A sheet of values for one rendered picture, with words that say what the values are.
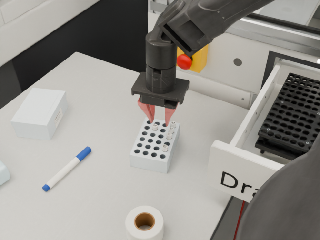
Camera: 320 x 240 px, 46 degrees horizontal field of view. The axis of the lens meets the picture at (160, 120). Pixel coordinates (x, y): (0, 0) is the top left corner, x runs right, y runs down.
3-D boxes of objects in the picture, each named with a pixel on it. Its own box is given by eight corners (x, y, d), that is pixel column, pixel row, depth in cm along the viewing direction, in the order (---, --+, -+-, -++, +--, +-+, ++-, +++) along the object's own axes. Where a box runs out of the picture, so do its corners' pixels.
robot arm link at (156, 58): (142, 38, 65) (175, 42, 64) (150, 19, 70) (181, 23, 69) (142, 72, 69) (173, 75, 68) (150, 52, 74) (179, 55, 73)
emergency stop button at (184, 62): (189, 73, 93) (190, 59, 91) (175, 68, 95) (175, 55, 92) (194, 66, 95) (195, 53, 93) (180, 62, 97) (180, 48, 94)
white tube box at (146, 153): (166, 174, 82) (167, 162, 80) (129, 166, 84) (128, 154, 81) (179, 134, 91) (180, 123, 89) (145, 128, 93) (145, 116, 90)
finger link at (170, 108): (149, 110, 84) (149, 75, 77) (181, 116, 82) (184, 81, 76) (140, 130, 79) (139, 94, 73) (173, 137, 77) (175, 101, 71)
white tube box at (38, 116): (50, 141, 90) (46, 125, 86) (15, 136, 91) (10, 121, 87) (68, 106, 99) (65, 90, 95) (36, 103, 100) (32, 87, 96)
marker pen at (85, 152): (47, 193, 79) (45, 188, 78) (42, 190, 79) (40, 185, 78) (92, 152, 87) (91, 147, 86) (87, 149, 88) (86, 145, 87)
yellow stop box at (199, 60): (198, 75, 95) (200, 50, 90) (173, 67, 98) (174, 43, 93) (206, 65, 99) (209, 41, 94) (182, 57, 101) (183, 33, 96)
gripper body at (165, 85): (141, 78, 78) (140, 47, 74) (189, 87, 76) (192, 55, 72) (130, 97, 74) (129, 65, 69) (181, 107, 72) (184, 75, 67)
